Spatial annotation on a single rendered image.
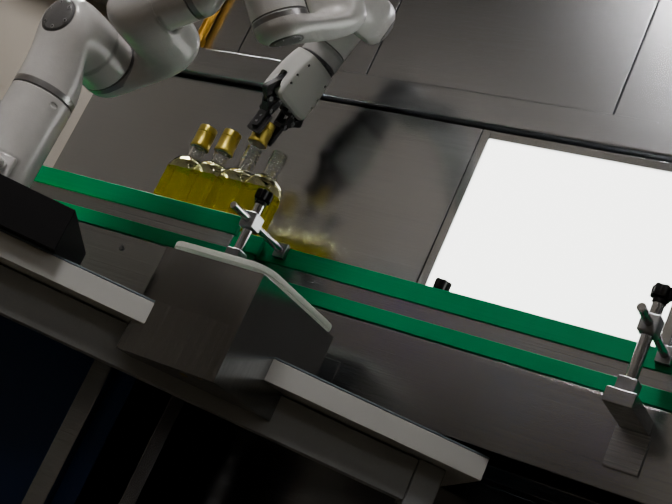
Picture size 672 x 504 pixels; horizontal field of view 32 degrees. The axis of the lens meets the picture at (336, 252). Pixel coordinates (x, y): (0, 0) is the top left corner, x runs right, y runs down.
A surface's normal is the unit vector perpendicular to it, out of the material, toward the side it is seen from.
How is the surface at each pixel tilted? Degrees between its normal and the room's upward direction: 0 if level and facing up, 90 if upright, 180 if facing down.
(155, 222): 90
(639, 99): 90
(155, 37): 137
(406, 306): 90
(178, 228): 90
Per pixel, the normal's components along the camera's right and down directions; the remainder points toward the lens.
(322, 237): -0.40, -0.44
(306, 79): 0.63, 0.39
